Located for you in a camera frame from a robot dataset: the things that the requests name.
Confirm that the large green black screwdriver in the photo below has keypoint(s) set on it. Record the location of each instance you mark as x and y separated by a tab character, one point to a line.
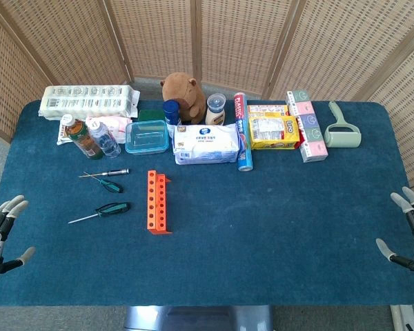
114	208

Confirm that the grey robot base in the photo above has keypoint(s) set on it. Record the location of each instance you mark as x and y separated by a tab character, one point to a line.
193	319

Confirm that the small green black screwdriver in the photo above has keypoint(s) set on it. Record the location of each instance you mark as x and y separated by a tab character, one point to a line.
112	186

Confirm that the silver metal precision screwdriver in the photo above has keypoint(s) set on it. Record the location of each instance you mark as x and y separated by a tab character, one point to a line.
115	171

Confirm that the orange test tube rack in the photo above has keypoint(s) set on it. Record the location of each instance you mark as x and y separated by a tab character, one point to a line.
155	207

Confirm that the pale green lint roller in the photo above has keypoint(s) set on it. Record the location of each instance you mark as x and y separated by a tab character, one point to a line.
343	138

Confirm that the white red snack bag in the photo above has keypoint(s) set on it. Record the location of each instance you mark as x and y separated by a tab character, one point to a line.
61	136

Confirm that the green tea bottle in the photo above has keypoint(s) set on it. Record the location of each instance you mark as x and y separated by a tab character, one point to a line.
84	139

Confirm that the pastel tissue box pack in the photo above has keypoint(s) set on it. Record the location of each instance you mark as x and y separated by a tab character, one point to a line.
310	131

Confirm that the clear water bottle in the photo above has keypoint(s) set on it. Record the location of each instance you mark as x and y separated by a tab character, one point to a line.
107	141

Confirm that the blue felt table cover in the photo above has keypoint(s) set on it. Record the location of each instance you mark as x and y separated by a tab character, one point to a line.
262	224

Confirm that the pink white soft packet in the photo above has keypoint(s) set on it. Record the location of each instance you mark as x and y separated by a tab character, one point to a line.
119	125

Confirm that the white toilet paper pack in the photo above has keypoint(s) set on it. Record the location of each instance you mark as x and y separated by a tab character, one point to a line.
89	100

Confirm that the yellow biscuit bag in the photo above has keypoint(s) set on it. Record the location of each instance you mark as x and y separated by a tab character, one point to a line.
272	132

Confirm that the clear container blue lid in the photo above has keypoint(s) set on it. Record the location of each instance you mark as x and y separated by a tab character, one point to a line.
146	138

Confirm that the blue plastic wrap roll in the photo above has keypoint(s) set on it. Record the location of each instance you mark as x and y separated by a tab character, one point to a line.
244	151

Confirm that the yellow white snack box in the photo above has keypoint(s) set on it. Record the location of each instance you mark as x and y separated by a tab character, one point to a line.
267	109

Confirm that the dark green box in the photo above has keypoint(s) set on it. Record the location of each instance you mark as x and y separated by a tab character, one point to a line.
152	115

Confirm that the white blue wipes pack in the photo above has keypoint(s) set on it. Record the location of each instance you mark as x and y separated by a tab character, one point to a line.
207	143

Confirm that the brown capybara plush toy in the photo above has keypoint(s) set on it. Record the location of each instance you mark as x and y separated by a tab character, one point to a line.
184	91

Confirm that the wicker folding screen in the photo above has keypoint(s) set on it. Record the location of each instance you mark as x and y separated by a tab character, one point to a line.
158	34

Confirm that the white metal frame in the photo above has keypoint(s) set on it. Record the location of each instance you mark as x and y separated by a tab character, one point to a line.
400	317

